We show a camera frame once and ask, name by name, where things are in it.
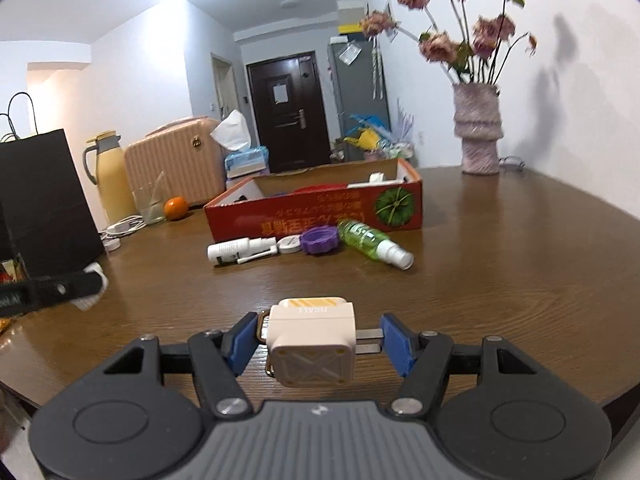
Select beige power adapter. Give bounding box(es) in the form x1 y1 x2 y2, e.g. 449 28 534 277
256 297 384 388

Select white spray bottle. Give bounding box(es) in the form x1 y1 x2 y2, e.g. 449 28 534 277
206 237 278 266

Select white round disc device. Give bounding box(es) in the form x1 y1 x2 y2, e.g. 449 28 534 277
277 235 302 255

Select green spray bottle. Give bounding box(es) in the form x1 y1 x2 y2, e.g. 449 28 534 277
337 219 414 270

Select purple plastic cap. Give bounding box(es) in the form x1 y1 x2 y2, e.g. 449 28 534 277
299 226 341 256

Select black paper bag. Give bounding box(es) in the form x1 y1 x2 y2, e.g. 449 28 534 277
1 112 105 278

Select small white round object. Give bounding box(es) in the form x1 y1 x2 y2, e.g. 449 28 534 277
103 238 122 252

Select yellow thermos jug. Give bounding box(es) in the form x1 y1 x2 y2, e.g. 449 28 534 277
82 130 137 224

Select orange fruit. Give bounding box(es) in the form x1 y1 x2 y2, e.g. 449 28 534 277
164 196 189 221

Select clear glass cup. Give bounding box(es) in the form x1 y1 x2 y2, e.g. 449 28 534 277
132 171 165 226

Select red cardboard box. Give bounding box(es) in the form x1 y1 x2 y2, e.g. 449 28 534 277
204 159 423 242

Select white tape roll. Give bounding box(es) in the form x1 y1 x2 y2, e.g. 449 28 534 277
369 172 385 183

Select pink ribbed suitcase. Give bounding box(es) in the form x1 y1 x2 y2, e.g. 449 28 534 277
124 116 226 206

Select yellow toy on floor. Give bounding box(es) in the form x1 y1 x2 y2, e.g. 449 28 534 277
344 128 381 152

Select pink textured vase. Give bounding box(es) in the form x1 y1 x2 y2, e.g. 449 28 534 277
454 82 503 176

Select dark entrance door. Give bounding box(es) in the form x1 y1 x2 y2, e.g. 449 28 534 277
247 52 331 174

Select grey refrigerator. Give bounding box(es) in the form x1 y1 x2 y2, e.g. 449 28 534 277
328 37 390 162

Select dried pink flowers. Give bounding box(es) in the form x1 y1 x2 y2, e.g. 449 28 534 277
359 0 537 87

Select yellow box on refrigerator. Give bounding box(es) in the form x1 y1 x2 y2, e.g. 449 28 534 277
338 23 362 35

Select white charger with cable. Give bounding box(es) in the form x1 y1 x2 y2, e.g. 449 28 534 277
100 214 146 240

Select wall picture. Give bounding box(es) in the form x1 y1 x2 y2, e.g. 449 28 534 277
384 0 399 42

